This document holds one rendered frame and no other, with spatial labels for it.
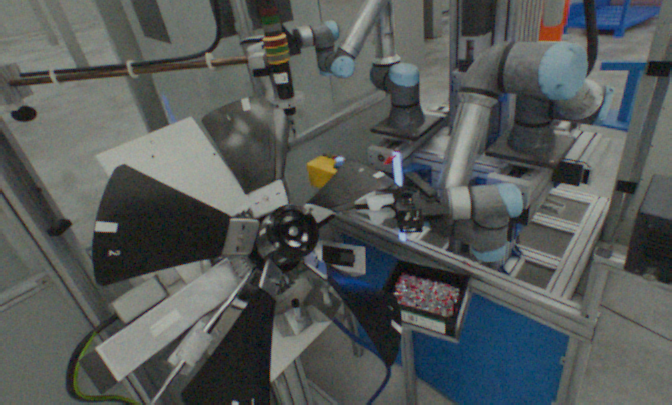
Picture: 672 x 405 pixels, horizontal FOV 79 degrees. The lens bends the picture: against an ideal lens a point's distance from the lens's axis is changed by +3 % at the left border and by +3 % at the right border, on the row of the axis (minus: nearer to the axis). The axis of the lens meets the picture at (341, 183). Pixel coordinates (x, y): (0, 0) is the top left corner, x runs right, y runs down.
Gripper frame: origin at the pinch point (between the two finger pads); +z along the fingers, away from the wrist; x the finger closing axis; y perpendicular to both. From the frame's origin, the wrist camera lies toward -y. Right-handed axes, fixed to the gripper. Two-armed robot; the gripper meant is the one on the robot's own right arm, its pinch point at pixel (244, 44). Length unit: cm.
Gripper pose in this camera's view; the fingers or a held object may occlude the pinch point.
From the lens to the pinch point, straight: 154.3
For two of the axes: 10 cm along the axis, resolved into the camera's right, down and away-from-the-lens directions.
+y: 0.8, 7.8, 6.2
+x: -4.2, -5.3, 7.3
